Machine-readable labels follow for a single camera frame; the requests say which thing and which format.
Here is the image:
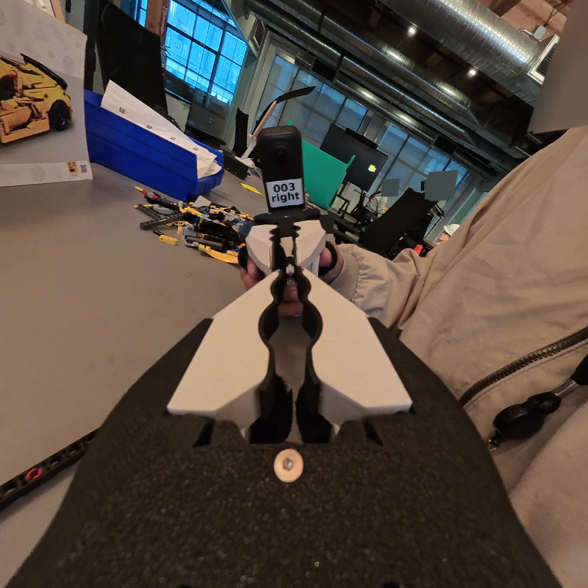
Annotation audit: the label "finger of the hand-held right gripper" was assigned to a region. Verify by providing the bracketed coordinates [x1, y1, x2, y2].
[292, 220, 329, 269]
[245, 224, 279, 276]

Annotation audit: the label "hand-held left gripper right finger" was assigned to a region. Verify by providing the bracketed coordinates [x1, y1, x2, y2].
[301, 270, 413, 432]

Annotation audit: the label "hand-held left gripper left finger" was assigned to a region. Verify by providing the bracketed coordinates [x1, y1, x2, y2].
[168, 270, 278, 435]

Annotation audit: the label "pile of toy bricks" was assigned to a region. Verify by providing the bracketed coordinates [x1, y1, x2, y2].
[134, 186, 255, 265]

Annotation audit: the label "person's right forearm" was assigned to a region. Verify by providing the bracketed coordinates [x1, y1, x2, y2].
[337, 198, 506, 338]

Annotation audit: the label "wooden desk lamp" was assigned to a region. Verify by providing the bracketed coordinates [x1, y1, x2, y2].
[248, 86, 318, 159]

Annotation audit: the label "person's right hand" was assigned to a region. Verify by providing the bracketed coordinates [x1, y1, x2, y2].
[239, 243, 344, 318]

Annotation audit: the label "green board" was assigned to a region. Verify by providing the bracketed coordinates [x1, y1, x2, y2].
[301, 140, 356, 209]

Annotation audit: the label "black monitor screen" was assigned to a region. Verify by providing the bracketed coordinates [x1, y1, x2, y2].
[320, 124, 389, 189]

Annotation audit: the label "blue-lit window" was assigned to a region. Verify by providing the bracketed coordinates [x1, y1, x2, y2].
[135, 0, 249, 107]

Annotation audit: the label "blue plastic bin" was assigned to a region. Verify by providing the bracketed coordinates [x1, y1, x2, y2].
[84, 89, 225, 203]

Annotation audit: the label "black badge reel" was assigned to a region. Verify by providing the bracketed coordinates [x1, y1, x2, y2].
[489, 367, 588, 453]

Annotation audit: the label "black panel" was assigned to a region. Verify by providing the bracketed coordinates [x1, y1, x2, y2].
[96, 2, 168, 115]

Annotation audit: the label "black toy beam red pins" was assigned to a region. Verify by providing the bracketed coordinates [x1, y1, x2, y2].
[0, 429, 99, 511]

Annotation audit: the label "toy car instruction booklet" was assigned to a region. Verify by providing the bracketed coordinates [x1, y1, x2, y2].
[0, 0, 92, 187]

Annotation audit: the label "silver ventilation duct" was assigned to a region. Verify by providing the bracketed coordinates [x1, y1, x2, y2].
[381, 0, 559, 92]

